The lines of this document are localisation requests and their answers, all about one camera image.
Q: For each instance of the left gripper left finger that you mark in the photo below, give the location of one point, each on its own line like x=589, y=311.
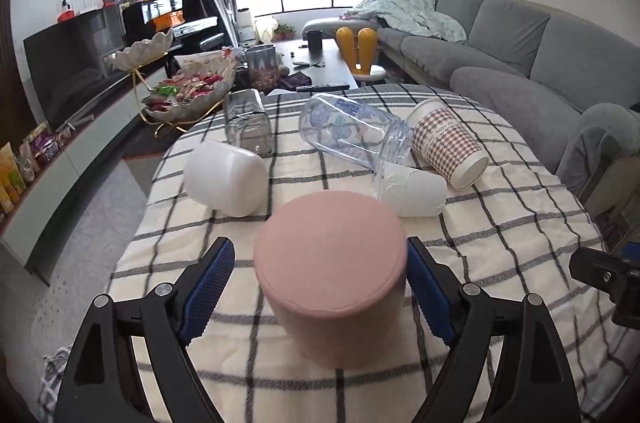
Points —
x=101, y=380

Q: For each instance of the pink cup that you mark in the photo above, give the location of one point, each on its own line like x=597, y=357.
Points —
x=332, y=266

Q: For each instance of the small white cup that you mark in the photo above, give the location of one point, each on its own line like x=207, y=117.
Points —
x=410, y=192

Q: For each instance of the red checked paper cup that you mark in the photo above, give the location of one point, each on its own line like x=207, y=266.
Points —
x=446, y=144

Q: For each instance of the large white plastic cup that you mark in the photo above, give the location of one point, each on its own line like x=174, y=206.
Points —
x=226, y=178

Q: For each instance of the checked white tablecloth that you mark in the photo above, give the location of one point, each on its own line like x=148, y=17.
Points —
x=493, y=327

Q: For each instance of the white tv cabinet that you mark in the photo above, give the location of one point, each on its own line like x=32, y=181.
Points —
x=24, y=232

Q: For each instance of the grey sofa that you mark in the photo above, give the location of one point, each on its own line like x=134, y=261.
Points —
x=569, y=87

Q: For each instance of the orange snack bag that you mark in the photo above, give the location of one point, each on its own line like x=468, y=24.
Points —
x=10, y=175

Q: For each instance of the clear faceted glass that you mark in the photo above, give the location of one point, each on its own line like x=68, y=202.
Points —
x=247, y=123

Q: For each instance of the tiered shell snack bowl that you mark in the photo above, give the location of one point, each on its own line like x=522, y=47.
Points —
x=196, y=90

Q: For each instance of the dark coffee table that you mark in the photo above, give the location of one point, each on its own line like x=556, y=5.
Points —
x=326, y=69

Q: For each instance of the black television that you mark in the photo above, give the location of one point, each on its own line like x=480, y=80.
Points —
x=70, y=62

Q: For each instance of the light green blanket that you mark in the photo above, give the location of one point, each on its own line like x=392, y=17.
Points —
x=414, y=17

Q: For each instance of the snack jar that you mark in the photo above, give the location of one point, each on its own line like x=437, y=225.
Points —
x=262, y=67

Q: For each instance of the black piano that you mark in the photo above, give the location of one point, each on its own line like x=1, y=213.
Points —
x=194, y=31

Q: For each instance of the grey ottoman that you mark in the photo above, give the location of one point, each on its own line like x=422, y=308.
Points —
x=329, y=26

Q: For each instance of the potted plant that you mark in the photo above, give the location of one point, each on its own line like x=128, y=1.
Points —
x=283, y=32

